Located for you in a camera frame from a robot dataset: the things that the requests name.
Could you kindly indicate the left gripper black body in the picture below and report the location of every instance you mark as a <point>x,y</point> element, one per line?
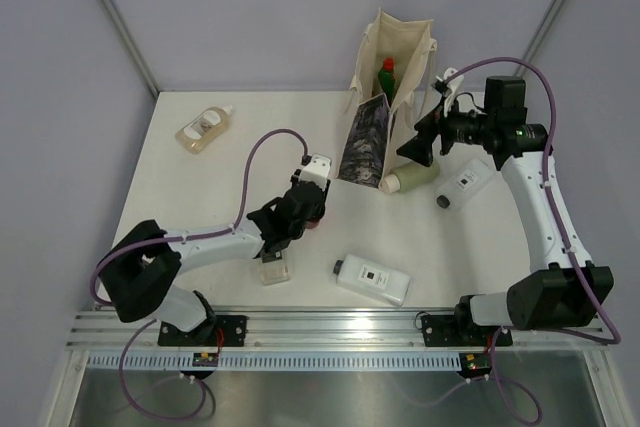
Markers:
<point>317,210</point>

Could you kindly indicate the white slotted cable duct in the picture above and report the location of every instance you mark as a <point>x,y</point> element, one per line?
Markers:
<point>279,361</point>

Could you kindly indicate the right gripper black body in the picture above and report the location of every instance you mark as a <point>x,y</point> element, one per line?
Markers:
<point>464,128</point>

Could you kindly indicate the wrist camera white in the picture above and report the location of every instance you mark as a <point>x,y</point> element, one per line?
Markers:
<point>447,86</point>
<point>316,170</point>

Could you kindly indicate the large white bottle black cap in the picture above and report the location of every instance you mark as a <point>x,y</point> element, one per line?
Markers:
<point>371,279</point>

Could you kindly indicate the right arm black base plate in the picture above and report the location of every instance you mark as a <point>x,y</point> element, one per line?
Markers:
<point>444,330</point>

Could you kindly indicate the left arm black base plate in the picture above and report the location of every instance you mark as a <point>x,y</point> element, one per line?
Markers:
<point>229,331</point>

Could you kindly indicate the amber clear soap bottle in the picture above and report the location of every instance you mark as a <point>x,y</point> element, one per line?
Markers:
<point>205,128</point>

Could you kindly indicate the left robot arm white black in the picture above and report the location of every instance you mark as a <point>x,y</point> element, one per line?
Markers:
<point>139,273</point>

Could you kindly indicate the right aluminium frame post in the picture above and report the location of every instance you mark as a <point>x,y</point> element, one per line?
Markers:
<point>544,29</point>

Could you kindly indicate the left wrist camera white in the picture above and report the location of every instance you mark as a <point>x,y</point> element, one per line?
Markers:
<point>316,170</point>

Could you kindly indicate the clear rectangular bottle black label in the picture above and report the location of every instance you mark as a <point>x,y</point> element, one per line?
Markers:
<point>273,269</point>

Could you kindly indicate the aluminium frame post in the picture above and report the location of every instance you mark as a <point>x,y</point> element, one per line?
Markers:
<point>544,29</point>
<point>122,31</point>

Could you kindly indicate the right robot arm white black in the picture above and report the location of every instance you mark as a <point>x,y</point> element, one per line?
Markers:
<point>564,290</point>

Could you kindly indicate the sage green bottle cream cap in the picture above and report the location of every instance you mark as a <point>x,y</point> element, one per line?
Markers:
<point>409,176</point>

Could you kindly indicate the green bottle red cap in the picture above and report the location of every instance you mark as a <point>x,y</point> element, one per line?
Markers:
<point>386,78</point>

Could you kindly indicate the aluminium mounting rail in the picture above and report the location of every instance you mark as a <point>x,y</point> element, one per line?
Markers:
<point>271,329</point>

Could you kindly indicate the cream canvas tote bag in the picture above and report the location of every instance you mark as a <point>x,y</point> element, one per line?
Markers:
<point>371,127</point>

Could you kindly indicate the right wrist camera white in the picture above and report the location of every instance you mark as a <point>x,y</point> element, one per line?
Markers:
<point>447,86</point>

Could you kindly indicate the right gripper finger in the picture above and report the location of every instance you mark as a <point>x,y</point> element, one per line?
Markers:
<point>428,127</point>
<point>418,149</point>

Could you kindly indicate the left aluminium frame post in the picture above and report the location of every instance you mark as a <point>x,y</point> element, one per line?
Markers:
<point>122,31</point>

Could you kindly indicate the small white bottle black cap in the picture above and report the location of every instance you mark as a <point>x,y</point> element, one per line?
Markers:
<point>464,185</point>

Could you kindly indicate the red squeeze bottle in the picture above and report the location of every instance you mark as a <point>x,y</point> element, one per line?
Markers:
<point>312,224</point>

